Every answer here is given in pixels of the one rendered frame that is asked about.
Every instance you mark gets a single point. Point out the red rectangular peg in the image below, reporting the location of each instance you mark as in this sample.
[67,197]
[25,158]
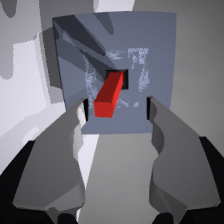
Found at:
[105,102]

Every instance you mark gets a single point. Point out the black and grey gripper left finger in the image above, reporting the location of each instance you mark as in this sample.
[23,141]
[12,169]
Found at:
[44,179]

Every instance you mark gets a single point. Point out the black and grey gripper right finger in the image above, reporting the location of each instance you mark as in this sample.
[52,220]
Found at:
[187,177]

